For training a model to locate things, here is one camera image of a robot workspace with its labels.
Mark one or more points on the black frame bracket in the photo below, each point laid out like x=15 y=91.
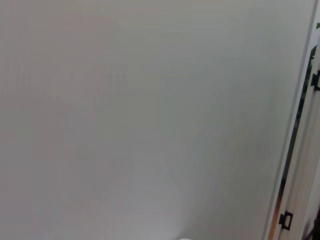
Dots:
x=283 y=220
x=315 y=80

